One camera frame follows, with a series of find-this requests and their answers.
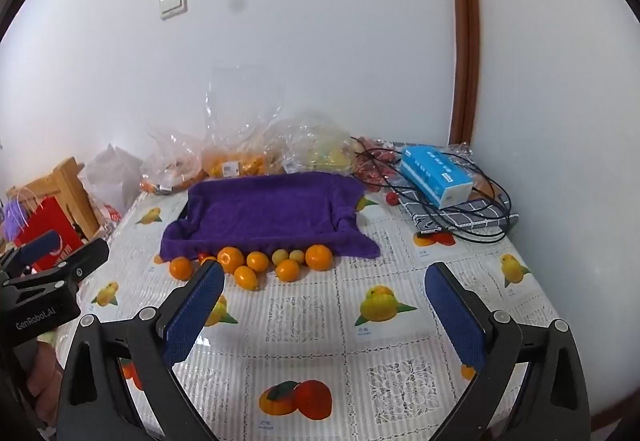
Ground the clear bag of yellow fruit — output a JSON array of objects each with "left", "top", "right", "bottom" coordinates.
[{"left": 264, "top": 112, "right": 359, "bottom": 178}]

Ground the clear bag of oranges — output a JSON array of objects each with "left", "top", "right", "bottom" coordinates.
[{"left": 202, "top": 65, "right": 287, "bottom": 180}]

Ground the person's left hand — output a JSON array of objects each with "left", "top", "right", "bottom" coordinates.
[{"left": 27, "top": 343, "right": 64, "bottom": 425}]

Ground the purple fluffy item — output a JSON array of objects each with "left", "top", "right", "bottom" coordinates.
[{"left": 0, "top": 200, "right": 24, "bottom": 243}]

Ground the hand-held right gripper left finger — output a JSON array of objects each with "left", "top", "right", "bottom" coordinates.
[{"left": 56, "top": 260, "right": 226, "bottom": 441}]

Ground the purple towel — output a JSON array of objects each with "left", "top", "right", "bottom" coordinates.
[{"left": 160, "top": 171, "right": 382, "bottom": 263}]

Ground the brown wooden door frame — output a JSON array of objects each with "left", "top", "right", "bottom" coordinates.
[{"left": 442, "top": 0, "right": 482, "bottom": 148}]

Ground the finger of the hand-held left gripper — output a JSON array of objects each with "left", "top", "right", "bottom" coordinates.
[
  {"left": 29, "top": 238, "right": 110, "bottom": 293},
  {"left": 0, "top": 230, "right": 61, "bottom": 273}
]

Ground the clear bag of red fruit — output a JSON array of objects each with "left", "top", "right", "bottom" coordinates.
[{"left": 350, "top": 136, "right": 402, "bottom": 195}]

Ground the clear bag of tangerines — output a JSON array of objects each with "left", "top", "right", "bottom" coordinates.
[{"left": 139, "top": 126, "right": 212, "bottom": 197}]

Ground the black wire basket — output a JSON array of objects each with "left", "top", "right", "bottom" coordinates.
[{"left": 350, "top": 136, "right": 514, "bottom": 245}]

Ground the red paper bag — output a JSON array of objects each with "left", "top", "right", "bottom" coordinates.
[{"left": 5, "top": 188, "right": 87, "bottom": 273}]

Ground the dark plaid cloth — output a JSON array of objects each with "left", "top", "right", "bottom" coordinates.
[{"left": 402, "top": 188, "right": 521, "bottom": 235}]

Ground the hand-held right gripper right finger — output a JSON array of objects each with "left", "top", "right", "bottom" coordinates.
[{"left": 424, "top": 261, "right": 591, "bottom": 441}]

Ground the blue tissue pack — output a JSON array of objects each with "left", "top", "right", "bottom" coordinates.
[{"left": 398, "top": 146, "right": 475, "bottom": 210}]

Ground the white light switch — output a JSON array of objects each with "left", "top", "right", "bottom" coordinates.
[{"left": 158, "top": 0, "right": 188, "bottom": 21}]

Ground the white plastic bag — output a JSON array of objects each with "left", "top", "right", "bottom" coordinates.
[{"left": 79, "top": 143, "right": 147, "bottom": 223}]

